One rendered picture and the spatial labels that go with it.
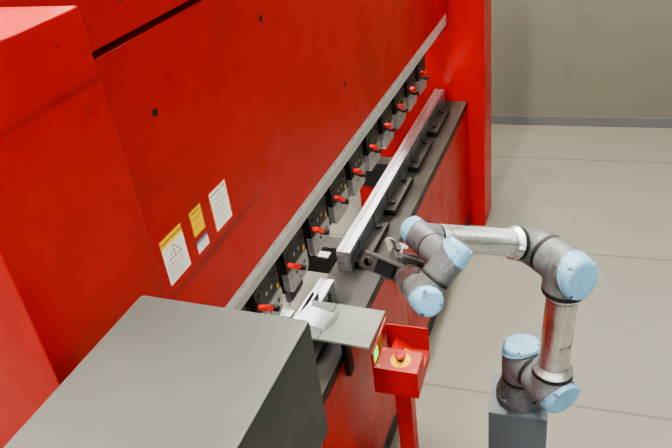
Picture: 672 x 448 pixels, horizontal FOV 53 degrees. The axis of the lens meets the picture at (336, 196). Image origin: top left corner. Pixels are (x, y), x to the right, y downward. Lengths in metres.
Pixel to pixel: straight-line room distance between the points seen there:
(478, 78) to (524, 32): 1.60
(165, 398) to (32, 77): 0.42
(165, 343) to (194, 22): 0.90
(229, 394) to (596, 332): 3.13
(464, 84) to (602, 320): 1.51
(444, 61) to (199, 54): 2.61
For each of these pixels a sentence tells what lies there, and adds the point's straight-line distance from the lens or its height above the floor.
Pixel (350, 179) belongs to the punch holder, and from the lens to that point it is 2.56.
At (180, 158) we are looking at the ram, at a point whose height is 1.85.
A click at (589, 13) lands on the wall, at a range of 5.55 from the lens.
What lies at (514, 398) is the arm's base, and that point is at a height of 0.83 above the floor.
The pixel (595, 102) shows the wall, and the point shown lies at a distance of 5.79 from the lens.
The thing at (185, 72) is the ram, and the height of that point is 2.02.
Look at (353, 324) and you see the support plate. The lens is 2.28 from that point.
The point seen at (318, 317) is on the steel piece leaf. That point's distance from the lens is 2.32.
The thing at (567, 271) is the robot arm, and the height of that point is 1.40.
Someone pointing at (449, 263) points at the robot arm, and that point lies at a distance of 1.60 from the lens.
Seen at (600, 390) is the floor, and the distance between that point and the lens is 3.49.
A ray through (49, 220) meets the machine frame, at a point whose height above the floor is 2.07.
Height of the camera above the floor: 2.49
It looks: 30 degrees down
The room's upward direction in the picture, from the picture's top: 8 degrees counter-clockwise
